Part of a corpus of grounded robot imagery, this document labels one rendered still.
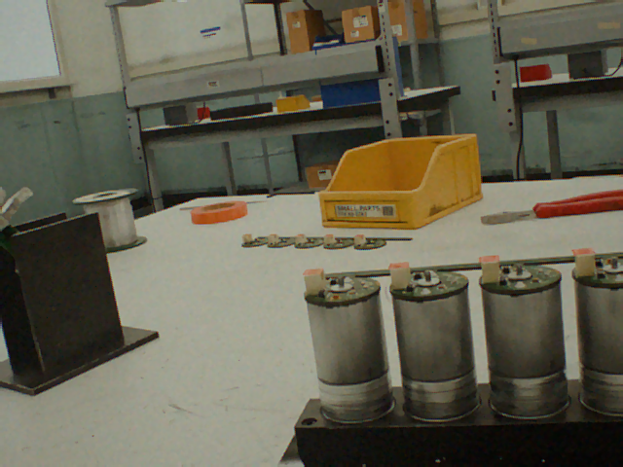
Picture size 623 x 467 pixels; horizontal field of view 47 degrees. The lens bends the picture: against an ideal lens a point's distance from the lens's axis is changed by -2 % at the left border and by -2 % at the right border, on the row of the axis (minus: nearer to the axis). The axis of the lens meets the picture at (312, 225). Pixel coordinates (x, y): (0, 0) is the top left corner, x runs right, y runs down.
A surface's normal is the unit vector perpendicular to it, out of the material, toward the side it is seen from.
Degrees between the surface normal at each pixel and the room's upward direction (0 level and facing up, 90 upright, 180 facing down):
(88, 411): 0
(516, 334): 90
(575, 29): 90
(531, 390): 90
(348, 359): 90
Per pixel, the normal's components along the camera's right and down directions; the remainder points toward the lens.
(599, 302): -0.66, 0.24
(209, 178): -0.49, 0.24
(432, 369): -0.20, 0.22
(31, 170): 0.86, -0.02
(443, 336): 0.05, 0.19
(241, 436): -0.15, -0.97
